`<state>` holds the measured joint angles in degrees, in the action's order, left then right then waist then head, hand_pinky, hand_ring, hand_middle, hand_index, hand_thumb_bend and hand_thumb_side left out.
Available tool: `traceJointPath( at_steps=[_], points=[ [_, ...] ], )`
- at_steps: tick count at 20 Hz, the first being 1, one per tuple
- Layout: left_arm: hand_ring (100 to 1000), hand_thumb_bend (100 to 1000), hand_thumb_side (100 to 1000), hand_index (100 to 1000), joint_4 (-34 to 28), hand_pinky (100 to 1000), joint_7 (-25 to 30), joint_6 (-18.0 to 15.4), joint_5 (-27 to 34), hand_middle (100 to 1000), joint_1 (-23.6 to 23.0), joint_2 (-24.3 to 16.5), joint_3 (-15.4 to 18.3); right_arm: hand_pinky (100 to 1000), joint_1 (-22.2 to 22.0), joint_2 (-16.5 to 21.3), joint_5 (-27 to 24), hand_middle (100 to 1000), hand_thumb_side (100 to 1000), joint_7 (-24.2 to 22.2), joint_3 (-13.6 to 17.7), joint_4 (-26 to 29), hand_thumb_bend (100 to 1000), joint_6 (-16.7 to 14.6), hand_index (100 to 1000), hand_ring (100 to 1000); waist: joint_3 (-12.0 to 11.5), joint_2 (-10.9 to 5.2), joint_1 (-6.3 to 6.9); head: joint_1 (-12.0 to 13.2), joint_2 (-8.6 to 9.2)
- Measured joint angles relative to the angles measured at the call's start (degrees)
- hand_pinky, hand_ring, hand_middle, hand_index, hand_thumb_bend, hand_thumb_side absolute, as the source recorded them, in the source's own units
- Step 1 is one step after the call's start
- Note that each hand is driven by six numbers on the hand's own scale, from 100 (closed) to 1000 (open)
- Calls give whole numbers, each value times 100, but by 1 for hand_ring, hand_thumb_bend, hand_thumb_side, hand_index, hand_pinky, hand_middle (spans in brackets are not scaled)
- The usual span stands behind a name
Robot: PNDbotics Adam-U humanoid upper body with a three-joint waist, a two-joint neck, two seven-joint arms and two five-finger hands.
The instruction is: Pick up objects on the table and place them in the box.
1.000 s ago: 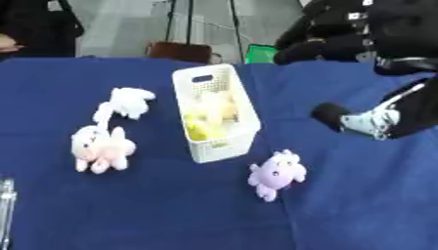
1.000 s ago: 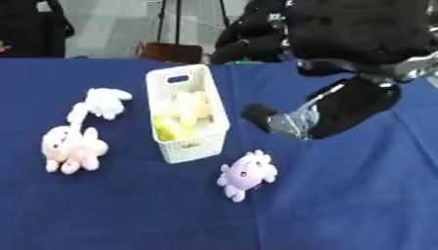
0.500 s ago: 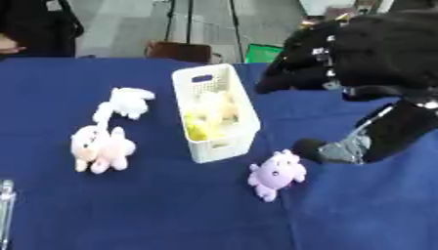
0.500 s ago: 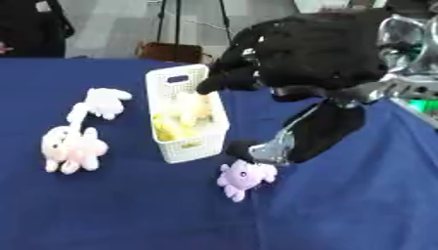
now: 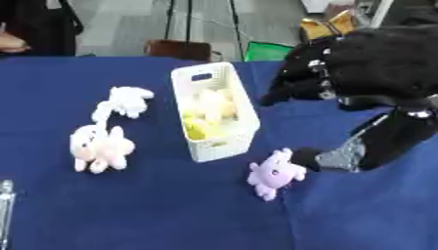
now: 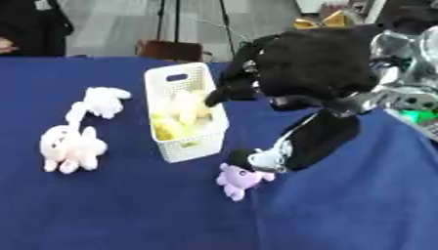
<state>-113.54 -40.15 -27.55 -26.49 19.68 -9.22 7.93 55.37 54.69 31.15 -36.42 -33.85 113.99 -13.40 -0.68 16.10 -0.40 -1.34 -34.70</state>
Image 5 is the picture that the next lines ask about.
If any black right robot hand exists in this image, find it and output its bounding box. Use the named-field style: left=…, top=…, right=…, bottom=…
left=258, top=23, right=438, bottom=173

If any purple soft toy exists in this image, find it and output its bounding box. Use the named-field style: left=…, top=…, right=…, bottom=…
left=244, top=147, right=310, bottom=202

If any white plastic basket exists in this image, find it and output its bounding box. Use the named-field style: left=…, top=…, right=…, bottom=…
left=169, top=62, right=262, bottom=163

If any yellow soft toy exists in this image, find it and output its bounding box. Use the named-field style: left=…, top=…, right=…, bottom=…
left=181, top=87, right=241, bottom=141

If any black tripod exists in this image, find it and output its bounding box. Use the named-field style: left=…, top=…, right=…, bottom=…
left=162, top=0, right=248, bottom=62

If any white soft toy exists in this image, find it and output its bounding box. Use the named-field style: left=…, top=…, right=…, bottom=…
left=90, top=85, right=156, bottom=123

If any pink and white bunny toy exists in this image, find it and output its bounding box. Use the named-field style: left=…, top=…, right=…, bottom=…
left=68, top=124, right=137, bottom=175

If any person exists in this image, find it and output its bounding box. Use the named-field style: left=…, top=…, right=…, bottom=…
left=0, top=0, right=86, bottom=58

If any person's hand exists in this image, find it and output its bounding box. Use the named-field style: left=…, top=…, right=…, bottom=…
left=0, top=30, right=33, bottom=55

